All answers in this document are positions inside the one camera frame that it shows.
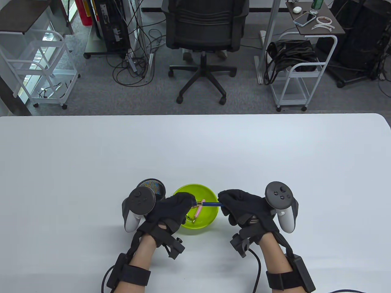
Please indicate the person's right hand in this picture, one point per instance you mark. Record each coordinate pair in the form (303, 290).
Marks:
(247, 207)

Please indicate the person's left hand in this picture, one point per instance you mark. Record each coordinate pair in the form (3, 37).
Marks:
(171, 210)

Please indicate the pink fountain pen barrel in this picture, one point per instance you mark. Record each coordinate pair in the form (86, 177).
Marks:
(198, 211)

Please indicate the grey and white controller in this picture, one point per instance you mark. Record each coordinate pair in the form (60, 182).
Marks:
(140, 200)
(279, 193)

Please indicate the blue fountain pen barrel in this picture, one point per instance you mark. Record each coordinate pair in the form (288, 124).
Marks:
(212, 204)

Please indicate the person's right forearm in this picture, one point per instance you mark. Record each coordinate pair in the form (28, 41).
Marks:
(275, 256)

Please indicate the person's left forearm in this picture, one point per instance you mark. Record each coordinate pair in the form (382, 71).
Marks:
(142, 253)

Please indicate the black mesh pen holder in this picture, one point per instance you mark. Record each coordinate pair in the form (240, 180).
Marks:
(154, 186)

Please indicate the lime green plastic bowl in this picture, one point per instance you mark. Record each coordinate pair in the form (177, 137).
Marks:
(207, 219)

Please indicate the black wrist sensor box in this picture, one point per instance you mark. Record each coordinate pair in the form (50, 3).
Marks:
(302, 273)
(117, 270)

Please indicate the dark power strip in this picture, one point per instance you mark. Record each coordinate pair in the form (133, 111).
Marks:
(133, 63)

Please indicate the black bag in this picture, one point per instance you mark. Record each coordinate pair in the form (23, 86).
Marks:
(293, 52)

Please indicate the white desk leg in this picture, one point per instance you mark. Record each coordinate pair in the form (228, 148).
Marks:
(137, 18)
(268, 30)

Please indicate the black office chair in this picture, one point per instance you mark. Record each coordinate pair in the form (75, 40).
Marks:
(201, 33)

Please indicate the grey wheeled platform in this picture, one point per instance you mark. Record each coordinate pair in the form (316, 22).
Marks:
(93, 45)

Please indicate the white side table brown top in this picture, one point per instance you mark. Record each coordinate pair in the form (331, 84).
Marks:
(304, 30)

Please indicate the white curved headband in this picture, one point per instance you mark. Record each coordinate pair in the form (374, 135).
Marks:
(320, 27)

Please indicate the black computer tower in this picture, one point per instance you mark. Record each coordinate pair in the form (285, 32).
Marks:
(110, 24)

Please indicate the smartphone with light case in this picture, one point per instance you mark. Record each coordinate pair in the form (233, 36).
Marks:
(304, 19)

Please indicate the white tape roll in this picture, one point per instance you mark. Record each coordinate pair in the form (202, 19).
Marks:
(317, 20)

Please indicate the white earbuds case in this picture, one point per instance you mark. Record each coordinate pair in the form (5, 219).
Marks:
(297, 9)

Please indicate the green bottle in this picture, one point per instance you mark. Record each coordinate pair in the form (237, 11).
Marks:
(317, 5)

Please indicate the red fire extinguisher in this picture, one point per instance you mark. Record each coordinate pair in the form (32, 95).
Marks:
(82, 12)

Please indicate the white cart with brown top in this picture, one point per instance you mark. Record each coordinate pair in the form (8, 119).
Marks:
(21, 15)

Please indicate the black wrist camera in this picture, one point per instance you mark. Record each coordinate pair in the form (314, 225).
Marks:
(239, 245)
(176, 247)

